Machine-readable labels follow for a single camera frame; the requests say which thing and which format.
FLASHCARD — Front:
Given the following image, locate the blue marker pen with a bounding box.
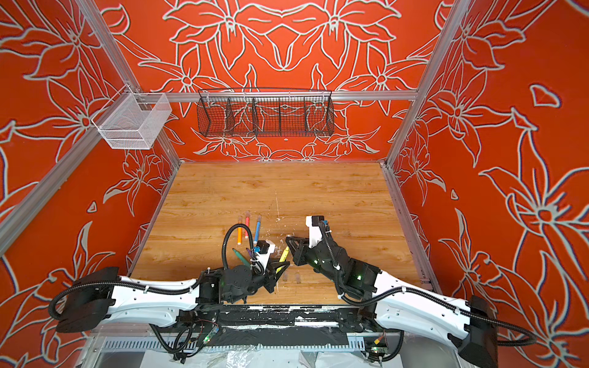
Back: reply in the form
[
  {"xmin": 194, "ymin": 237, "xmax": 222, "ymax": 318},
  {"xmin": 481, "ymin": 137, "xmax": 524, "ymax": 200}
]
[{"xmin": 253, "ymin": 216, "xmax": 262, "ymax": 245}]

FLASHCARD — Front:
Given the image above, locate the green marker pen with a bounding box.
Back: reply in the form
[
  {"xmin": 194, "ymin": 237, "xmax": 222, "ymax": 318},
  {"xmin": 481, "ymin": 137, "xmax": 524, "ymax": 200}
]
[{"xmin": 233, "ymin": 248, "xmax": 251, "ymax": 267}]

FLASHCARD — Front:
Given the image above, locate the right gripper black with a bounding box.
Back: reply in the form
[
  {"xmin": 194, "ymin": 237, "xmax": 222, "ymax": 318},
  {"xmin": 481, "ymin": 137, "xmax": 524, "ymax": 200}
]
[{"xmin": 283, "ymin": 236, "xmax": 344, "ymax": 287}]

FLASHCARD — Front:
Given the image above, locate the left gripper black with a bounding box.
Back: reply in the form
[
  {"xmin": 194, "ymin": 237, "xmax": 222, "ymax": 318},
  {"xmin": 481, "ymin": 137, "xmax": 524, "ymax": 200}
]
[{"xmin": 230, "ymin": 255, "xmax": 290, "ymax": 304}]

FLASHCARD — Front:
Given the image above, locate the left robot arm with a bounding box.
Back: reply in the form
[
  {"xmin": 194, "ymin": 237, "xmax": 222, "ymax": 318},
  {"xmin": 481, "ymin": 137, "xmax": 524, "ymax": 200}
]
[{"xmin": 48, "ymin": 223, "xmax": 290, "ymax": 333}]

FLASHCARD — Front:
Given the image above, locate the black wire basket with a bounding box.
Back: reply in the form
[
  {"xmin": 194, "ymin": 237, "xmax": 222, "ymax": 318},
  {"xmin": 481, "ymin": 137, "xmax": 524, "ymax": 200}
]
[{"xmin": 196, "ymin": 89, "xmax": 335, "ymax": 138}]

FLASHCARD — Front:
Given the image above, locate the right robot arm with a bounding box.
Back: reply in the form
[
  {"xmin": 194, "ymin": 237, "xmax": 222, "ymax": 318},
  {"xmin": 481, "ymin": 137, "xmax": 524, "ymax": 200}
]
[{"xmin": 285, "ymin": 216, "xmax": 538, "ymax": 367}]

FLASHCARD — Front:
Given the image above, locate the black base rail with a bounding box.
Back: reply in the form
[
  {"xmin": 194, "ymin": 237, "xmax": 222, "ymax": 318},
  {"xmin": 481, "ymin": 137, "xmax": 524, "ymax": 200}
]
[{"xmin": 158, "ymin": 305, "xmax": 386, "ymax": 333}]

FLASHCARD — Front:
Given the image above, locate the yellow marker pen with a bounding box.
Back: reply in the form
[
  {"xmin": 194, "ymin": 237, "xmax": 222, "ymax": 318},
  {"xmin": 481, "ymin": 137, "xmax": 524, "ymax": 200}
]
[{"xmin": 279, "ymin": 248, "xmax": 290, "ymax": 262}]

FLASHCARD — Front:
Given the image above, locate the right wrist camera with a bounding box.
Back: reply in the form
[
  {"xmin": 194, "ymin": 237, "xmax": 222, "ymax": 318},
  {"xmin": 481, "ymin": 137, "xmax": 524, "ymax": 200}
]
[{"xmin": 305, "ymin": 216, "xmax": 325, "ymax": 248}]

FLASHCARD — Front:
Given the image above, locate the clear plastic bin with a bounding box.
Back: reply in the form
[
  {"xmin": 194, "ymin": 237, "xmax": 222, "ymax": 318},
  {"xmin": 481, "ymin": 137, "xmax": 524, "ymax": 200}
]
[{"xmin": 91, "ymin": 92, "xmax": 172, "ymax": 150}]

